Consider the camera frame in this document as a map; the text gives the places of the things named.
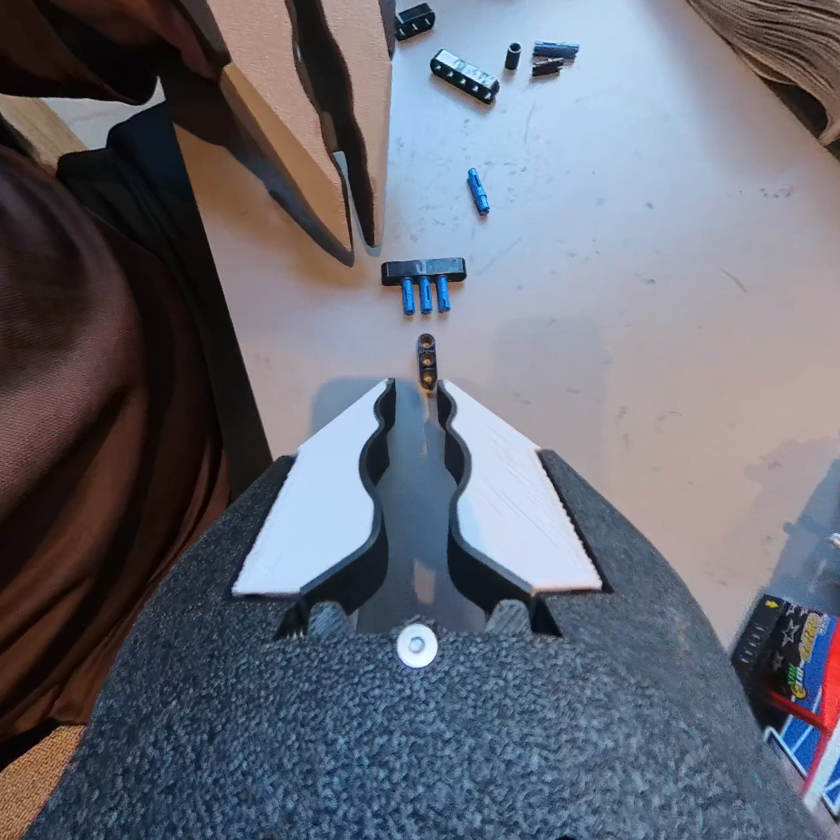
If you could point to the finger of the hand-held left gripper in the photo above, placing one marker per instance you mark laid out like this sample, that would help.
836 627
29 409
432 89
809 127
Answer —
367 65
275 98

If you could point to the open instruction booklet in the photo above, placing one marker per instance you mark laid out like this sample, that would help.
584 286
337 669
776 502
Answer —
774 46

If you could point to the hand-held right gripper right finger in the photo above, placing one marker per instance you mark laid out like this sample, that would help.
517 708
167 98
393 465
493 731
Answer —
525 518

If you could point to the person's left forearm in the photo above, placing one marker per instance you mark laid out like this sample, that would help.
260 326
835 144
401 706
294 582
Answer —
79 46

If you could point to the red toy brick car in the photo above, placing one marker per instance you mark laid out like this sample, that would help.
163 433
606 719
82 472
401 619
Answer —
800 689

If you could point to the long black toy beam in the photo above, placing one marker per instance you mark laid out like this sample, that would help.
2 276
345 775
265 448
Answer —
423 268
464 77

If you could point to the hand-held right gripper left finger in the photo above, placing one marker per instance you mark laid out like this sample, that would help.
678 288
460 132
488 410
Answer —
308 518

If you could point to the white desk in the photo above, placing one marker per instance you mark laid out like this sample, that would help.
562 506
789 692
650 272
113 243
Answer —
656 295

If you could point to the black toy bushing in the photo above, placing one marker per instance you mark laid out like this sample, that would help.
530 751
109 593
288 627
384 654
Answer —
513 59

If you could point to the short black toy beam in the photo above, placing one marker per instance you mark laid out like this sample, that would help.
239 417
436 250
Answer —
421 367
415 21

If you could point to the black toy connector pin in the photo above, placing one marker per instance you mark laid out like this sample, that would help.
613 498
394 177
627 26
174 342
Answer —
548 67

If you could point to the person's brown sweater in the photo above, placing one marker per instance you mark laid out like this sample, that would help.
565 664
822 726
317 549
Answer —
85 426

